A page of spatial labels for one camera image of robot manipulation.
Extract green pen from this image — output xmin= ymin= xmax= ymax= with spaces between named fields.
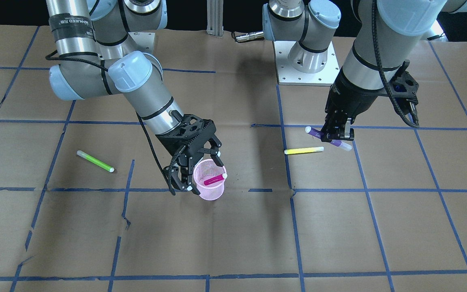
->
xmin=76 ymin=150 xmax=115 ymax=173

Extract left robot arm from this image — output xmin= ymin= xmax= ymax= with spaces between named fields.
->
xmin=262 ymin=0 xmax=467 ymax=142

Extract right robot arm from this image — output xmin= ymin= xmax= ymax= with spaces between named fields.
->
xmin=46 ymin=0 xmax=223 ymax=195

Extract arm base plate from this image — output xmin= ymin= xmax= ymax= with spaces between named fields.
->
xmin=129 ymin=32 xmax=156 ymax=54
xmin=274 ymin=41 xmax=340 ymax=86

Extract pink mesh cup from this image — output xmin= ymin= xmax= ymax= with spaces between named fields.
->
xmin=193 ymin=159 xmax=227 ymax=201

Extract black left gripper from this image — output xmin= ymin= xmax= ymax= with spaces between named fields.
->
xmin=321 ymin=60 xmax=419 ymax=142

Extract aluminium frame post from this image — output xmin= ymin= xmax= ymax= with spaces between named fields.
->
xmin=206 ymin=0 xmax=224 ymax=38

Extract pink pen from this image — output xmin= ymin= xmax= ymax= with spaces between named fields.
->
xmin=203 ymin=173 xmax=227 ymax=186

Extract yellow pen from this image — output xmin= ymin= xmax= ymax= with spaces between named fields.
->
xmin=283 ymin=146 xmax=324 ymax=155

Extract purple pen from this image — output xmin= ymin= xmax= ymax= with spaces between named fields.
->
xmin=304 ymin=126 xmax=353 ymax=151

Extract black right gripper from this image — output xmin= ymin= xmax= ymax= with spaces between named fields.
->
xmin=156 ymin=114 xmax=224 ymax=195

